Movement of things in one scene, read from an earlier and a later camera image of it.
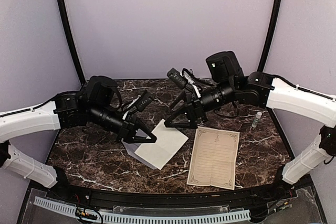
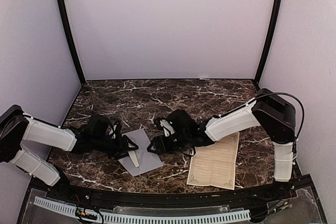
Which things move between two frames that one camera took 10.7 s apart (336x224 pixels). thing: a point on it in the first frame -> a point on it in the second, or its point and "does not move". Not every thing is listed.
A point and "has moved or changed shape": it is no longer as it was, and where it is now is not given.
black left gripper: (131, 125) -> (121, 147)
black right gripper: (186, 109) -> (159, 141)
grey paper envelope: (132, 147) has moved or changed shape
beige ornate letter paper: (169, 141) -> (134, 156)
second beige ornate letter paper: (213, 161) does not move
